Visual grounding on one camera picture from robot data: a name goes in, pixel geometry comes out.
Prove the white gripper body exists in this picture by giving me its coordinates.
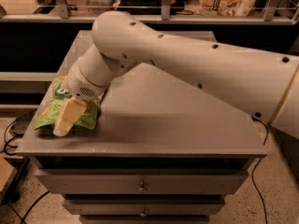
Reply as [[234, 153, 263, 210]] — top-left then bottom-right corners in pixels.
[[64, 61, 107, 101]]

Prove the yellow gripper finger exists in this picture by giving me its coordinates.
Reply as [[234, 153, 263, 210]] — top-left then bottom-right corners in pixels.
[[53, 97, 88, 137]]

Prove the green rice chip bag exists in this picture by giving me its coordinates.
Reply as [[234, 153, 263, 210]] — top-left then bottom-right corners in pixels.
[[35, 77, 104, 132]]

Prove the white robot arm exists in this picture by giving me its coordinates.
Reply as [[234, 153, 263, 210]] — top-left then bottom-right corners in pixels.
[[63, 11, 299, 138]]

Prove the black bag background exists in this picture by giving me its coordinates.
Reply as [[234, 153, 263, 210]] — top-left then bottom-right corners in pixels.
[[118, 0, 187, 15]]

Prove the top drawer with knob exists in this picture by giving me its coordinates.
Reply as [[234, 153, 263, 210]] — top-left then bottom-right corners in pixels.
[[36, 169, 248, 195]]

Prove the drawer with knob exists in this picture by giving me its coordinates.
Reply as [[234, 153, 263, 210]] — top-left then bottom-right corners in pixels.
[[63, 199, 225, 217], [36, 169, 248, 195]]

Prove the metal railing shelf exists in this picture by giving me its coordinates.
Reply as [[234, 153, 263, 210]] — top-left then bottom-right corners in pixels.
[[0, 0, 299, 25]]

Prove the grey drawer cabinet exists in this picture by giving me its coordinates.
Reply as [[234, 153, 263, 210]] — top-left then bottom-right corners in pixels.
[[16, 30, 268, 224]]

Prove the black cables left floor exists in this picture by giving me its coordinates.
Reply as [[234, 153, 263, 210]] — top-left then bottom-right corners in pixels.
[[2, 109, 37, 157]]

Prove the black cable right floor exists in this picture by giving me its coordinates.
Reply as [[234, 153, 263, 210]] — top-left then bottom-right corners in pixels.
[[250, 119, 270, 224]]

